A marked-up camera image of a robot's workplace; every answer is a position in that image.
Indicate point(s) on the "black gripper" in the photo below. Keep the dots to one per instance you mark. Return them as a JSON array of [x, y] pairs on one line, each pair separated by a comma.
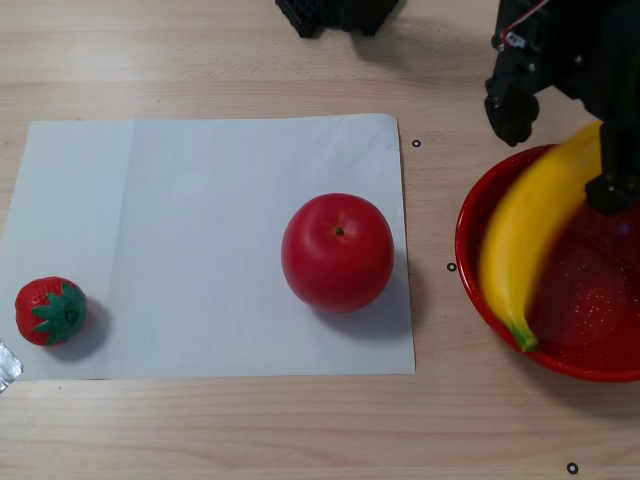
[[612, 165]]

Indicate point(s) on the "yellow plastic banana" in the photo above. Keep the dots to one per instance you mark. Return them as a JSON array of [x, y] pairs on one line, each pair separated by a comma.
[[515, 240]]

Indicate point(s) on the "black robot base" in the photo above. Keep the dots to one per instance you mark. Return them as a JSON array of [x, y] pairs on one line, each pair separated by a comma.
[[360, 12]]

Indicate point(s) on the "red speckled enamel bowl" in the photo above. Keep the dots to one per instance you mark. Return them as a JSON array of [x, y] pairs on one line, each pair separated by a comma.
[[590, 310]]

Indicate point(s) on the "red plastic apple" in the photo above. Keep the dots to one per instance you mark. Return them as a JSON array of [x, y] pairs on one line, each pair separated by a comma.
[[337, 260]]

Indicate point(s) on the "black gridded clamp block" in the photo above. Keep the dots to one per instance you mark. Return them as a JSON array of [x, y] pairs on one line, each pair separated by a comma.
[[305, 12]]

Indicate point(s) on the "white paper sheet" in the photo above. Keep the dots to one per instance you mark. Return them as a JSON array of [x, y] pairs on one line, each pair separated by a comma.
[[200, 250]]

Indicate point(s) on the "red plastic strawberry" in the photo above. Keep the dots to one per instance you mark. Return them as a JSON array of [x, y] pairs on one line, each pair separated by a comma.
[[35, 310]]

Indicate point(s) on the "grey duct tape piece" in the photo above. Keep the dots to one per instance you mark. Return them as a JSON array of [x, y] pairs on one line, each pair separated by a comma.
[[7, 367]]

